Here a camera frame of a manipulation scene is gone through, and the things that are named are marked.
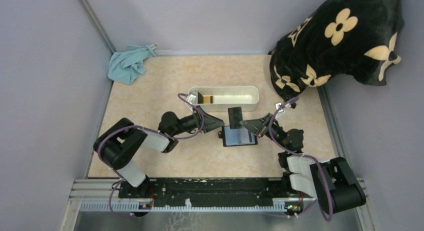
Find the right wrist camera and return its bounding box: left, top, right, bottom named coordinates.
left=274, top=102, right=285, bottom=116

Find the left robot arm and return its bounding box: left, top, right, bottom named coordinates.
left=93, top=109, right=225, bottom=188

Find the black floral blanket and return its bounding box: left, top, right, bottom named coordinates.
left=269, top=0, right=405, bottom=101

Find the black credit card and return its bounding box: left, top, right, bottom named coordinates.
left=227, top=106, right=243, bottom=130

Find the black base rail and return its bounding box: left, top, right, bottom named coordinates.
left=118, top=177, right=302, bottom=208

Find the aluminium frame rail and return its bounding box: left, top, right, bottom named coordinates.
left=67, top=178, right=369, bottom=214

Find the teal cloth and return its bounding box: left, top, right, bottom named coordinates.
left=107, top=43, right=158, bottom=85

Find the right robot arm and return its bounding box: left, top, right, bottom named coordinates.
left=239, top=113, right=367, bottom=218

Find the white plastic tray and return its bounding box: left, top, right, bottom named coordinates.
left=188, top=86, right=260, bottom=113

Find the grey credit card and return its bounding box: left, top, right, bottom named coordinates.
left=237, top=128, right=256, bottom=145

